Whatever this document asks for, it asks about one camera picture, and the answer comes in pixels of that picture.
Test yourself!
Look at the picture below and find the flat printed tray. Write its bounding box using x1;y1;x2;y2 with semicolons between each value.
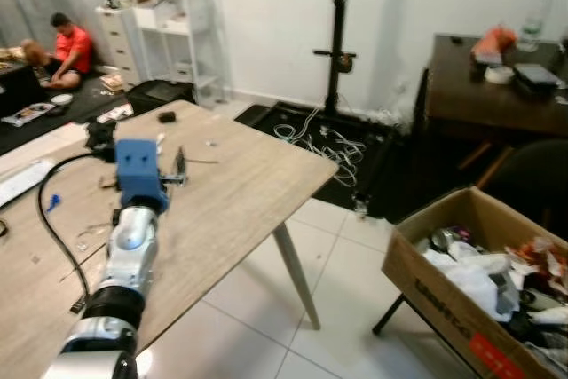
2;101;57;128

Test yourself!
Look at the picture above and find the black floor mat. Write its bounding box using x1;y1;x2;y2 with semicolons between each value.
234;99;420;222

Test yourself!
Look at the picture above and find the white drawer cabinet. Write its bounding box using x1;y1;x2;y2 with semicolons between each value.
95;5;144;88

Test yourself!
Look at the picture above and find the white tape roll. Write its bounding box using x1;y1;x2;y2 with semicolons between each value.
485;65;517;86

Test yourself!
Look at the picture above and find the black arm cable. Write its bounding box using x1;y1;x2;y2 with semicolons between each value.
36;153;100;302

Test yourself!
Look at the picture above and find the black box stand leg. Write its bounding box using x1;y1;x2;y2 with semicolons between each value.
372;294;410;337

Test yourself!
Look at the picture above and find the white plastic bag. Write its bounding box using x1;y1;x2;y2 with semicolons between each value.
423;249;521;323

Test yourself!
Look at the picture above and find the black flat tray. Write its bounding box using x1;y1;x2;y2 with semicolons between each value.
514;61;563;97

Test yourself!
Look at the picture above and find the dark brown desk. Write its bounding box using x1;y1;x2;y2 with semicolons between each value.
415;33;568;142

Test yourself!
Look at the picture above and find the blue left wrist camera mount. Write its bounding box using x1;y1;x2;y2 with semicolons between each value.
114;138;170;214

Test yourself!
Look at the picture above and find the person in red shirt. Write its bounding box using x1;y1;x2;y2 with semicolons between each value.
45;12;95;90

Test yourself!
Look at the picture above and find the clear plastic bottle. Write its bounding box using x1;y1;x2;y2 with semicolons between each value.
519;0;556;52

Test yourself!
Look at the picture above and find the orange crumpled bag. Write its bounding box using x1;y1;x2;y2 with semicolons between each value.
471;25;518;66

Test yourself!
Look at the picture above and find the red snack wrapper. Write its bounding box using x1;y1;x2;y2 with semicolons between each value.
518;236;568;284

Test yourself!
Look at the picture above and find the black case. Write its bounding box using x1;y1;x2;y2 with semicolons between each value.
128;79;197;114

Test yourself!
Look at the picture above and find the white shelf unit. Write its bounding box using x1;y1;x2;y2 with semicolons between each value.
110;0;224;102

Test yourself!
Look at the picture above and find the brown cardboard rubbish box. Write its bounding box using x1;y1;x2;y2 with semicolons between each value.
382;186;568;379

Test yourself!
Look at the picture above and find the black tripod pole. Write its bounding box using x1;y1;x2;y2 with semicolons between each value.
312;0;359;119

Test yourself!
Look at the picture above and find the long white strip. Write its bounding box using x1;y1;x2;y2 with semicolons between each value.
0;158;55;208

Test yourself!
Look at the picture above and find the white cable tangle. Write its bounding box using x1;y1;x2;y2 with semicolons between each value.
272;107;367;190

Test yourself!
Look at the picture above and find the black chair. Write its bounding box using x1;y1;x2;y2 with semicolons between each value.
483;138;568;240

